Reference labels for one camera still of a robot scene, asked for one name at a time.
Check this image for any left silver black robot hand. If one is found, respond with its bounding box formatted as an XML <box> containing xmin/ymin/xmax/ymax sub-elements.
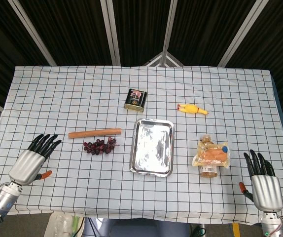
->
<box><xmin>9</xmin><ymin>134</ymin><xmax>62</xmax><ymax>186</ymax></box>

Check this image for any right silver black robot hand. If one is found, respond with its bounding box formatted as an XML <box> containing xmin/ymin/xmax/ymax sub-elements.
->
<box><xmin>239</xmin><ymin>149</ymin><xmax>283</xmax><ymax>212</ymax></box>

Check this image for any packaged bread in clear wrapper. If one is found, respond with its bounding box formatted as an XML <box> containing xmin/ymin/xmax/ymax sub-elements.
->
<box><xmin>192</xmin><ymin>141</ymin><xmax>231</xmax><ymax>169</ymax></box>

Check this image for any silver metal tray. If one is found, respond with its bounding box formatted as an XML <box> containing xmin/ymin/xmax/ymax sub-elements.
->
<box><xmin>129</xmin><ymin>118</ymin><xmax>175</xmax><ymax>177</ymax></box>

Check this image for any clear plastic bag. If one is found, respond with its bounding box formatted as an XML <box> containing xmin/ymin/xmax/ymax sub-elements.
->
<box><xmin>44</xmin><ymin>212</ymin><xmax>79</xmax><ymax>237</ymax></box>

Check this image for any dark red grape bunch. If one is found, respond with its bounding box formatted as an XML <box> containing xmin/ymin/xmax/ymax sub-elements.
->
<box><xmin>83</xmin><ymin>137</ymin><xmax>120</xmax><ymax>156</ymax></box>

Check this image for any yellow rubber chicken toy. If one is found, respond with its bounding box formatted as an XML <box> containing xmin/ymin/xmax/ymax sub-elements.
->
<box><xmin>177</xmin><ymin>103</ymin><xmax>210</xmax><ymax>116</ymax></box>

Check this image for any white black checkered tablecloth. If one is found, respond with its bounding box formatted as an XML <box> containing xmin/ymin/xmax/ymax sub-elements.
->
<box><xmin>0</xmin><ymin>65</ymin><xmax>283</xmax><ymax>226</ymax></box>

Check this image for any dark blue chair seat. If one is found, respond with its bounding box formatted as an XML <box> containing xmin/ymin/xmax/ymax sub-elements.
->
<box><xmin>82</xmin><ymin>217</ymin><xmax>190</xmax><ymax>237</ymax></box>

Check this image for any black luncheon meat can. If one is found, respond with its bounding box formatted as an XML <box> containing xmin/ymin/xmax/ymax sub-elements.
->
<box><xmin>124</xmin><ymin>88</ymin><xmax>148</xmax><ymax>113</ymax></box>

